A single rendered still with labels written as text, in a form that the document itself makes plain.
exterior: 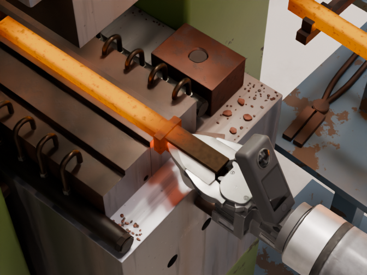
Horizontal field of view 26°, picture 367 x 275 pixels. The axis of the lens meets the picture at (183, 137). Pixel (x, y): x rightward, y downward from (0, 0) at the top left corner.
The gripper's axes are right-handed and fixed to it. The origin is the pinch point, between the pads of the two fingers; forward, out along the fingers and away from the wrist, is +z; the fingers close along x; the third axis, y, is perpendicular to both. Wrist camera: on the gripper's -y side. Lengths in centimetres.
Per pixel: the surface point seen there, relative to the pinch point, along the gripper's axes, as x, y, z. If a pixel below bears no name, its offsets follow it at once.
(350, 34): 34.7, 3.0, -6.2
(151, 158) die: -2.6, 4.1, 3.0
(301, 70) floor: 101, 100, 33
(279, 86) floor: 91, 100, 34
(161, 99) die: 4.6, 1.0, 7.1
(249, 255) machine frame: 18, 57, -4
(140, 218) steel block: -9.1, 8.6, -0.4
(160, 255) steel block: -8.2, 17.5, -3.2
